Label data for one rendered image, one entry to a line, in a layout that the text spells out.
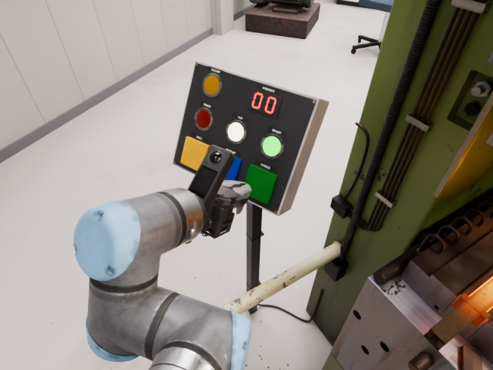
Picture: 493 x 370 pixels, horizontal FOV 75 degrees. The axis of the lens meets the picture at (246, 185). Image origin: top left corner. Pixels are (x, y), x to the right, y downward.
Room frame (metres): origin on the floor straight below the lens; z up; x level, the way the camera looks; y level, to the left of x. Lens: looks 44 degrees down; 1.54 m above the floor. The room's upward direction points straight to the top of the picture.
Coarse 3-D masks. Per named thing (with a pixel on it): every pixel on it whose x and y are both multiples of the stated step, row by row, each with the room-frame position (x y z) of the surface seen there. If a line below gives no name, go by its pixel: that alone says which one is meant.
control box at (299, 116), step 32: (192, 96) 0.75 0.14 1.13; (224, 96) 0.71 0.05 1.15; (256, 96) 0.67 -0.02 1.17; (288, 96) 0.64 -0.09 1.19; (192, 128) 0.70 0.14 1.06; (224, 128) 0.66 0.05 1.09; (256, 128) 0.63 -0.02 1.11; (288, 128) 0.60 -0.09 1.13; (256, 160) 0.59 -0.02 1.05; (288, 160) 0.56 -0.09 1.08; (288, 192) 0.52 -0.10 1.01
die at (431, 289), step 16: (464, 224) 0.45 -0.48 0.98; (448, 240) 0.41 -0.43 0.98; (464, 240) 0.41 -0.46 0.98; (480, 240) 0.40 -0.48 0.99; (416, 256) 0.37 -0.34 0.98; (432, 256) 0.37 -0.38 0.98; (448, 256) 0.37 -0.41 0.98; (464, 256) 0.36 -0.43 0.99; (480, 256) 0.36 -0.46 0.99; (416, 272) 0.34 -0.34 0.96; (432, 272) 0.33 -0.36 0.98; (448, 272) 0.33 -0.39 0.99; (464, 272) 0.33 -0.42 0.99; (480, 272) 0.33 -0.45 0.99; (416, 288) 0.33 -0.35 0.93; (432, 288) 0.31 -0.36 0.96; (448, 288) 0.29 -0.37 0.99; (464, 288) 0.29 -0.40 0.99; (432, 304) 0.29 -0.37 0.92; (448, 304) 0.28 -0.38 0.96; (464, 336) 0.23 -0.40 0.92; (480, 336) 0.22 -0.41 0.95
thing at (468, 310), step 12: (480, 288) 0.28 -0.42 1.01; (492, 288) 0.28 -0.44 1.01; (456, 300) 0.27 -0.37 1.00; (468, 300) 0.26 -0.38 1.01; (480, 300) 0.26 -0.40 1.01; (492, 300) 0.26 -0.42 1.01; (456, 312) 0.24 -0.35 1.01; (468, 312) 0.24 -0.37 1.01; (480, 312) 0.24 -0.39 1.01; (444, 324) 0.22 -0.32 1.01; (456, 324) 0.22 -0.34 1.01; (468, 324) 0.22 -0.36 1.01; (432, 336) 0.21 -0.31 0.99; (444, 336) 0.20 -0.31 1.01
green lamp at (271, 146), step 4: (264, 140) 0.60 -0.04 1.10; (268, 140) 0.60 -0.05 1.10; (272, 140) 0.59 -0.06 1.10; (276, 140) 0.59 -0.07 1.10; (264, 144) 0.60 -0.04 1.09; (268, 144) 0.59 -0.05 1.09; (272, 144) 0.59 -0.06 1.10; (276, 144) 0.59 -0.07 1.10; (264, 148) 0.59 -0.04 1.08; (268, 148) 0.59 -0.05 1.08; (272, 148) 0.58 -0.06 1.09; (276, 148) 0.58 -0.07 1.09; (268, 152) 0.58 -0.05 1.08; (272, 152) 0.58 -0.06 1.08; (276, 152) 0.58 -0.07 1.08
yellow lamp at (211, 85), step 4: (208, 76) 0.75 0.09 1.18; (212, 76) 0.74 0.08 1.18; (208, 80) 0.74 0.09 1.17; (212, 80) 0.74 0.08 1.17; (216, 80) 0.73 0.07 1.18; (204, 84) 0.75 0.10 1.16; (208, 84) 0.74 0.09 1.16; (212, 84) 0.73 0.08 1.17; (216, 84) 0.73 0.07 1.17; (208, 88) 0.73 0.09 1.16; (212, 88) 0.73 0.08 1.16; (216, 88) 0.72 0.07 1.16; (208, 92) 0.73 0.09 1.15; (212, 92) 0.72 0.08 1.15
